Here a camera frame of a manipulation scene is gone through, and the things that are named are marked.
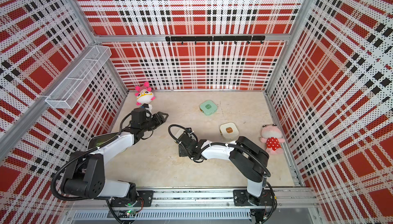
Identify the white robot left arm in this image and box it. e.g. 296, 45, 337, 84
50, 106, 169, 205

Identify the mint green manicure case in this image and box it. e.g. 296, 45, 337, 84
199, 100, 218, 116

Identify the white wire mesh shelf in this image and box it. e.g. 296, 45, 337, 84
46, 45, 111, 109

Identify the black wall hook rail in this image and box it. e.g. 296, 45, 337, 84
165, 35, 266, 43

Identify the pink white owl plush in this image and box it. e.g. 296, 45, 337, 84
135, 82, 156, 106

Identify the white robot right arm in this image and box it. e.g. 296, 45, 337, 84
168, 124, 275, 206

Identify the pink frog plush red dress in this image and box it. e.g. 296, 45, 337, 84
260, 124, 285, 155

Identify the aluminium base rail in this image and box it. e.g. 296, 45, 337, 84
61, 187, 324, 224

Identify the cream manicure case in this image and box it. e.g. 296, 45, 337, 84
220, 122, 239, 141

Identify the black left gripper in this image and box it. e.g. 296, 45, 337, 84
141, 111, 169, 132

